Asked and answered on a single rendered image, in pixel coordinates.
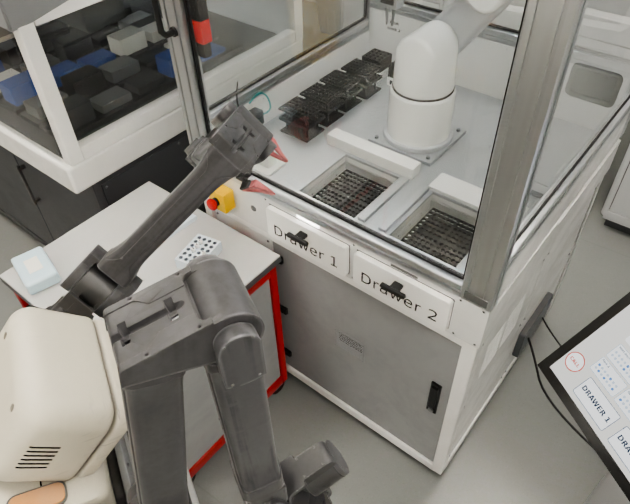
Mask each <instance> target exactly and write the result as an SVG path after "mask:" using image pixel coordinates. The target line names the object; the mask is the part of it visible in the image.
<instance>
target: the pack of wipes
mask: <svg viewBox="0 0 630 504"><path fill-rule="evenodd" d="M11 262H12V264H13V266H14V268H15V270H16V271H17V273H18V275H19V277H20V278H21V280H22V282H23V284H24V286H25V287H26V289H27V291H28V293H29V294H31V295H33V294H36V293H38V292H40V291H42V290H44V289H46V288H48V287H50V286H52V285H54V284H57V283H59V282H60V281H61V277H60V275H59V273H58V271H57V270H56V268H55V266H54V265H53V263H52V262H51V260H50V258H49V257H48V255H47V254H46V253H45V251H44V249H43V248H42V247H40V246H39V247H36V248H34V249H32V250H30V251H27V252H25V253H23V254H21V255H18V256H16V257H14V258H12V259H11Z"/></svg>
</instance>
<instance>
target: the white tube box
mask: <svg viewBox="0 0 630 504"><path fill-rule="evenodd" d="M199 239H202V242H203V244H202V245H199V248H198V249H196V248H195V252H194V253H192V251H191V248H192V247H195V243H198V240H199ZM198 244H199V243H198ZM202 251H205V252H206V254H212V255H216V256H218V255H219V254H220V252H221V251H222V245H221V241H218V240H216V239H213V238H210V237H207V236H204V235H201V234H199V233H198V234H197V235H196V236H195V237H194V239H193V240H192V241H191V242H190V243H189V244H188V245H187V246H186V247H185V248H184V249H183V250H182V251H181V252H180V253H179V254H178V256H177V257H176V258H175V259H174V260H175V263H176V267H177V268H179V269H183V268H185V267H186V265H187V264H188V263H189V262H190V261H191V260H192V259H194V258H196V257H198V256H200V255H202V254H201V252H202Z"/></svg>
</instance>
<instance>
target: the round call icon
mask: <svg viewBox="0 0 630 504"><path fill-rule="evenodd" d="M560 360H561V361H562V363H563V364H564V366H565V367H566V368H567V370H568V371H569V373H570V374H571V375H572V377H574V376H575V375H576V374H578V373H579V372H580V371H582V370H583V369H584V368H586V367H587V366H588V365H590V363H589V362H588V360H587V359H586V358H585V356H584V355H583V354H582V352H581V351H580V350H579V349H578V347H576V348H575V349H573V350H572V351H571V352H569V353H568V354H567V355H566V356H564V357H563V358H562V359H560Z"/></svg>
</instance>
